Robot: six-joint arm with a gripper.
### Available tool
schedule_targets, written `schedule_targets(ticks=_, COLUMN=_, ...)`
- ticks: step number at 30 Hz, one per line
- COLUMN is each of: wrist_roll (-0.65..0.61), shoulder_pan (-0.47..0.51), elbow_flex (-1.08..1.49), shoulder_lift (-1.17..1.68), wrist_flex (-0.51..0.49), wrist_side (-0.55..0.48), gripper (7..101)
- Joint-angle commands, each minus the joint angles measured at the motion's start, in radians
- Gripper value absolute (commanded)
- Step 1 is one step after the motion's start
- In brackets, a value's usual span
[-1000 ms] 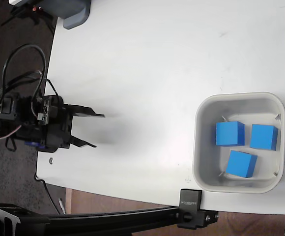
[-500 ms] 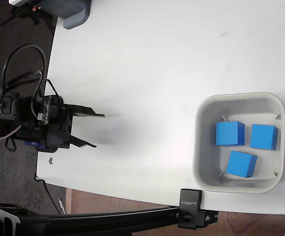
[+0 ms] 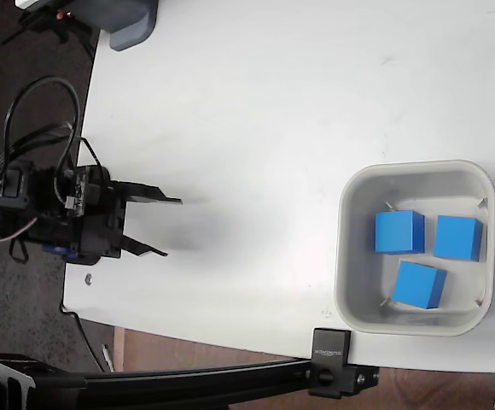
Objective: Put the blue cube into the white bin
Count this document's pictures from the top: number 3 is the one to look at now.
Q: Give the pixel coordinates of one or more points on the white plastic tray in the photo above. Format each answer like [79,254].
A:
[358,265]

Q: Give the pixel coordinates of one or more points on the black rail clamp block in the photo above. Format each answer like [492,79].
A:
[330,363]

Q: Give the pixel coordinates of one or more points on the black bracket with white plate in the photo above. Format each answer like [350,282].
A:
[13,380]

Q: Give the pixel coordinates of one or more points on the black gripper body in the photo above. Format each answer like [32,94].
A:
[102,222]

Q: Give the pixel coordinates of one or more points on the white device corner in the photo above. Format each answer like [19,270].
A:
[30,3]

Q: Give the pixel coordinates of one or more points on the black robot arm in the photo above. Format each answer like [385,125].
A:
[21,205]

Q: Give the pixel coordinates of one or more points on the small camera circuit board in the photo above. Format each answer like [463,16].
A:
[79,190]

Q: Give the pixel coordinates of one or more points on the black stand with red light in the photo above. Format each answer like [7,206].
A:
[59,19]

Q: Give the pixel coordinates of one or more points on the blue table clamp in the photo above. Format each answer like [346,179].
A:
[62,252]

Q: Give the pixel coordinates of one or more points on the small metal nut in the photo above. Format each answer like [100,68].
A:
[88,279]

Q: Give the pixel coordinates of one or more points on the blue-gray device base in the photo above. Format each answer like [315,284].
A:
[128,25]

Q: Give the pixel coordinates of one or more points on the black aluminium rail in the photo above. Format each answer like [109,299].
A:
[196,382]

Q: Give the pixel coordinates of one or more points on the blue cube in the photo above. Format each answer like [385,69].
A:
[416,284]
[397,232]
[456,239]

